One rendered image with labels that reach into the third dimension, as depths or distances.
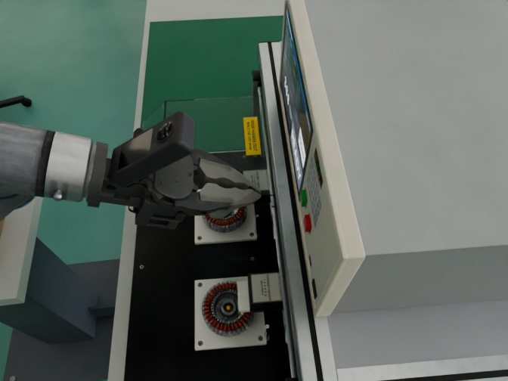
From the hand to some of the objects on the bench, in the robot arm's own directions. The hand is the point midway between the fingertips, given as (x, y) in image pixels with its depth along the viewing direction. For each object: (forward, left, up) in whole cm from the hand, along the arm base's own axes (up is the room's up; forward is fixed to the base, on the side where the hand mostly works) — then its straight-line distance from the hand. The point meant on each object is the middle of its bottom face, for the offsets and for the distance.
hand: (254, 190), depth 53 cm
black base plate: (-5, +8, -46) cm, 47 cm away
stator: (-6, -4, -43) cm, 44 cm away
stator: (-8, +20, -43) cm, 48 cm away
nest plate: (-5, -4, -44) cm, 45 cm away
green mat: (+10, +74, -46) cm, 88 cm away
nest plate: (-8, +20, -44) cm, 49 cm away
